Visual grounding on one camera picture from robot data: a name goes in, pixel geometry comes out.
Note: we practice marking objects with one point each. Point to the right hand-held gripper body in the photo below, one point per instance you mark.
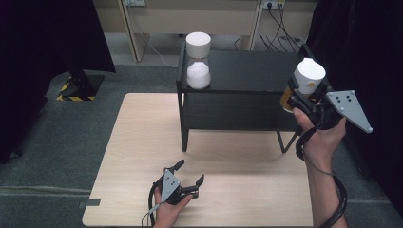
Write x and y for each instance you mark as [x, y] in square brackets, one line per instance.
[347, 106]

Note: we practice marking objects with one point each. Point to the black stand base striped tape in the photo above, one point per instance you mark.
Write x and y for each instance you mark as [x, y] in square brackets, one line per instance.
[82, 87]

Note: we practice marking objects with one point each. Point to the black two-tier shelf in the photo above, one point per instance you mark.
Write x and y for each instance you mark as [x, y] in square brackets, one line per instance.
[247, 69]

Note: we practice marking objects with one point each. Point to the person's right hand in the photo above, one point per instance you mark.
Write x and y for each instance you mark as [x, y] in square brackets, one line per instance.
[323, 142]

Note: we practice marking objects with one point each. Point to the large black curtain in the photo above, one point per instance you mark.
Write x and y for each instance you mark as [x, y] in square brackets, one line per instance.
[38, 47]

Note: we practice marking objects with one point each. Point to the white wall socket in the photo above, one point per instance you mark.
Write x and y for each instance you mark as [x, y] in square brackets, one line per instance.
[134, 2]

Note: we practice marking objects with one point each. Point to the black tape strip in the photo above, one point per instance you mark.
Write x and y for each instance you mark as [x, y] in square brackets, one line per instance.
[92, 202]

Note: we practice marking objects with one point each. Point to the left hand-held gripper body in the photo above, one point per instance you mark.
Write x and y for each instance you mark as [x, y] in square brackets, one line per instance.
[169, 186]

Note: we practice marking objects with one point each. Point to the white power strip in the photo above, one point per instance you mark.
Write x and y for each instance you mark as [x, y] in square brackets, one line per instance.
[274, 3]

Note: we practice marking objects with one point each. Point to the black curtain with folds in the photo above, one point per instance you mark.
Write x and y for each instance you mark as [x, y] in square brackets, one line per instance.
[380, 63]

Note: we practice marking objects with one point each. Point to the jar of white powder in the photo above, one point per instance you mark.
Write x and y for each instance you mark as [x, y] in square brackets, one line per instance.
[198, 44]

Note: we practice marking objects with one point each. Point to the jar of amber contents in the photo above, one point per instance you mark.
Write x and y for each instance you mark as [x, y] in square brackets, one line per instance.
[309, 74]

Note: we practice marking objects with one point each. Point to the person's left hand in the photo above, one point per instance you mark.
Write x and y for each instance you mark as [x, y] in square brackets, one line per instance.
[168, 215]

